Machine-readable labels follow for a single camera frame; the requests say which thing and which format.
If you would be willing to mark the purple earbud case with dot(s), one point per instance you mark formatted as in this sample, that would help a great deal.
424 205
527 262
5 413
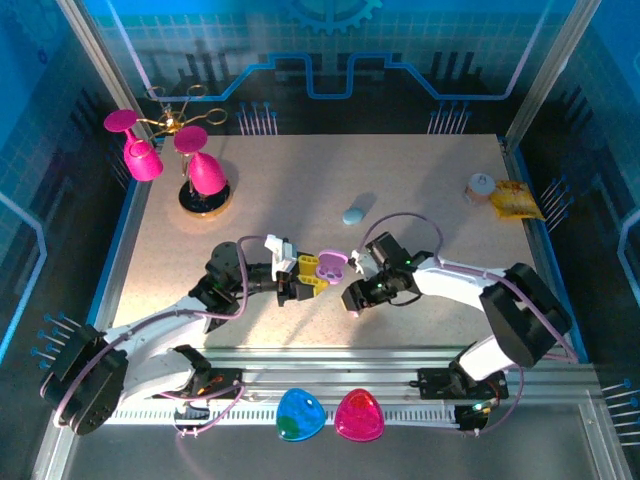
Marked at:
332 262

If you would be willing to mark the light blue earbud case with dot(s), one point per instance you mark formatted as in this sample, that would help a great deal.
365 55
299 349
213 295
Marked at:
353 216

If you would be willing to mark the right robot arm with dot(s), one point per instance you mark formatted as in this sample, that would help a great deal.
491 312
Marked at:
510 310

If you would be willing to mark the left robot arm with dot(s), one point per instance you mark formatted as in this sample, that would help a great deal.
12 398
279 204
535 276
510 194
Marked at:
155 340

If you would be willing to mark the gold glass rack black base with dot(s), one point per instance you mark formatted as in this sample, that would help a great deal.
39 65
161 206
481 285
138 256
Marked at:
190 202

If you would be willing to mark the pink wine glass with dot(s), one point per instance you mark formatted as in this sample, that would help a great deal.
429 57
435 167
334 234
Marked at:
145 162
205 175

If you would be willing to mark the pink triangular plastic button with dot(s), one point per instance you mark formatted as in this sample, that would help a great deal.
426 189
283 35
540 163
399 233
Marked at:
359 415

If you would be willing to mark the small pull-tab tin can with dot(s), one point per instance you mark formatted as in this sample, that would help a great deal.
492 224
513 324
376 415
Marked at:
480 190

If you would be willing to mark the blue triangular container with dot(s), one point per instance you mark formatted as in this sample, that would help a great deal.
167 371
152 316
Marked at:
300 415

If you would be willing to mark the yellow snack bag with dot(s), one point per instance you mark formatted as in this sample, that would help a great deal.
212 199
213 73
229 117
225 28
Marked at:
515 200

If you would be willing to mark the small black circuit board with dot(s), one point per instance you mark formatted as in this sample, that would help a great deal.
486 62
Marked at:
470 420
192 414

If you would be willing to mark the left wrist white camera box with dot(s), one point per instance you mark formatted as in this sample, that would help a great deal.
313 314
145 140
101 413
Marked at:
281 255

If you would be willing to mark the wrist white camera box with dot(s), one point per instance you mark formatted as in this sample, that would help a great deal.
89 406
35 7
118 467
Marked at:
358 260
281 255

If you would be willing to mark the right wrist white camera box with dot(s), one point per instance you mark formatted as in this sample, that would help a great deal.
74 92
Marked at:
358 260

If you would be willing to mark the aluminium table rail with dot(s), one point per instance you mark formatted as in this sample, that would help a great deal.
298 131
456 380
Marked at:
325 365

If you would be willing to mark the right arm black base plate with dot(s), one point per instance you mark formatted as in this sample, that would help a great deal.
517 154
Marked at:
435 385

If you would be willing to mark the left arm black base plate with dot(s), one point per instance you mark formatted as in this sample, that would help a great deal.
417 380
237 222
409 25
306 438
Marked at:
227 377

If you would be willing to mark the aluminium frame post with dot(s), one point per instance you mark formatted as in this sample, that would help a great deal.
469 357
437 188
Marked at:
105 65
553 65

